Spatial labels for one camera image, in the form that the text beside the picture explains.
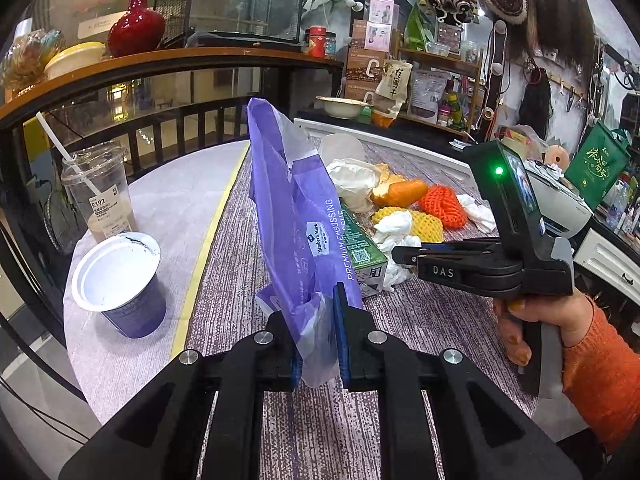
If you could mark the black framed glass case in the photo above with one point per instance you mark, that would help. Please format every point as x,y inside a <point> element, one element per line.
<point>230,0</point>

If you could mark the blue jar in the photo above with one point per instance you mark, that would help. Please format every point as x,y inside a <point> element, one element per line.
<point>330,45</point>

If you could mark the pale orange peel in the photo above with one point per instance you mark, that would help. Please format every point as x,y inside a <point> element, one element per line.
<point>387,177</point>

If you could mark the green carton box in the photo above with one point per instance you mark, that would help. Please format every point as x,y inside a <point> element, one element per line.
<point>365,245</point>

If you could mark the colourful wrapped ornament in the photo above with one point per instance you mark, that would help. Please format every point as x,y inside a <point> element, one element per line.
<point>30,57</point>

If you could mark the beige printed paper bag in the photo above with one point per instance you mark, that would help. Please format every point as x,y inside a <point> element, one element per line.
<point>394,85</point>

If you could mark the cream bowl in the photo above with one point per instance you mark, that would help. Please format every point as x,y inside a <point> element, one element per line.
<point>342,107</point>

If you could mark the red can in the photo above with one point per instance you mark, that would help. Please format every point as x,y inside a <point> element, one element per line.
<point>316,42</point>

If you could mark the clear plastic bag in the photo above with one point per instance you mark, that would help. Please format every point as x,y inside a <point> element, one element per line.
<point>522,140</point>

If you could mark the black fan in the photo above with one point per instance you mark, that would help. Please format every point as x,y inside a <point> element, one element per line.
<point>60,225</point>

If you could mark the person's right hand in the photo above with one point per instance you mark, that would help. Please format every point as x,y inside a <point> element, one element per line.
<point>570,310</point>

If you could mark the black mesh bag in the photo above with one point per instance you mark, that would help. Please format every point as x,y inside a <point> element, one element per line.
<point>534,97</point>

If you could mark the green gift bag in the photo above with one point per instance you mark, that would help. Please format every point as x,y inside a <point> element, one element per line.
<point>597,165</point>

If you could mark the person's right forearm orange sleeve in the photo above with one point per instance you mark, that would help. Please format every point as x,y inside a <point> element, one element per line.
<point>605,375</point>

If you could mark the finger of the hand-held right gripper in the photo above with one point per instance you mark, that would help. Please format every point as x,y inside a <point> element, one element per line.
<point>435,246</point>
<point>406,256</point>

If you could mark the black balustrade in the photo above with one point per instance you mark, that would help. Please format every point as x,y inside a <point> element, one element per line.
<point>190,130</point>

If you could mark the brown hanging hair bundle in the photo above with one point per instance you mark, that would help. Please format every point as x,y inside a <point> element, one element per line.
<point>555,10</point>

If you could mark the green packet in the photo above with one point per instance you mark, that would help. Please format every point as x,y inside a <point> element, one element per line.
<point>419,30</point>

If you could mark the mauve striped tablecloth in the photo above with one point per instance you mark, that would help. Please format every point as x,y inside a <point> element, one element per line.
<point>240,240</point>

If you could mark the pink tape roll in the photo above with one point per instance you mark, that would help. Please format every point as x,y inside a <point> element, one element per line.
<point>556,157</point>

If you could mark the white tissue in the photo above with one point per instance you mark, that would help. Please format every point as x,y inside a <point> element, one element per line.
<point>392,221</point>
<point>477,212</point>
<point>397,275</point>

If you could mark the purple plastic bag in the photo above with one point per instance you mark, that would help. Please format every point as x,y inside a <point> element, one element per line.
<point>290,200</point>

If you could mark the yellow foam net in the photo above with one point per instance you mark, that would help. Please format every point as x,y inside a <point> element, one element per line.
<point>427,227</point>

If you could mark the purple yogurt cup white lid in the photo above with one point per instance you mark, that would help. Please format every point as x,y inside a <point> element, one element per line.
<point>117,272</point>

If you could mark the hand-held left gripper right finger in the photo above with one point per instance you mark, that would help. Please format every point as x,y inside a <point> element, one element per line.
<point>340,335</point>

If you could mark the wooden shelf rack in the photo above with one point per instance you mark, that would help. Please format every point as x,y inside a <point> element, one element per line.
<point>440,62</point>

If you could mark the white drinking straw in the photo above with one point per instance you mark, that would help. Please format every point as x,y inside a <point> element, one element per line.
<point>55,141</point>

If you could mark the orange foam net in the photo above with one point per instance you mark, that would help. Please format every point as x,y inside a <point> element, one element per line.
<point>442,207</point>

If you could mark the white crumpled plastic bag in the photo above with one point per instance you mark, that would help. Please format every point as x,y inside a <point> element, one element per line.
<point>352,182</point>

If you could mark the dark ornamental headdress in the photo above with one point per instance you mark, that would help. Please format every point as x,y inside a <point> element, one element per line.
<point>450,2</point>

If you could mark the white printer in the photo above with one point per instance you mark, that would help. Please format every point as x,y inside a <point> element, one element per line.
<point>560,200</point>

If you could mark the yellow lidded bowl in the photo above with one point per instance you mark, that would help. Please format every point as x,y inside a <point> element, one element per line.
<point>75,60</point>

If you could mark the clear plastic lid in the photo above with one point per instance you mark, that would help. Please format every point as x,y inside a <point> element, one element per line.
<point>342,147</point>

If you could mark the brown printed box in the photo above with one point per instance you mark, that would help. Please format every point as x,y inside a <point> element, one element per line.
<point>362,60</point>

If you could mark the white drawer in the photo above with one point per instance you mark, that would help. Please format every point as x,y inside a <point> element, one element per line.
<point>605,260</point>

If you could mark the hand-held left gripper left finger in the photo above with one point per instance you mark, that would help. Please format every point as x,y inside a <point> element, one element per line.
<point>296,367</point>

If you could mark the clear plastic drink cup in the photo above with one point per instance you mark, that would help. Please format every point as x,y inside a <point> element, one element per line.
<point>107,185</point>

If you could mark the white cabinet panel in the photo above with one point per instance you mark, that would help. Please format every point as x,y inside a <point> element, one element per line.
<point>390,135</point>

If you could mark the red ceramic vase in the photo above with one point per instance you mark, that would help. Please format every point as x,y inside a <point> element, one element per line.
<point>135,30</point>

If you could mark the curved wooden counter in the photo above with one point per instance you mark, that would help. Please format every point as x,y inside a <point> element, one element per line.
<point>175,60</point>

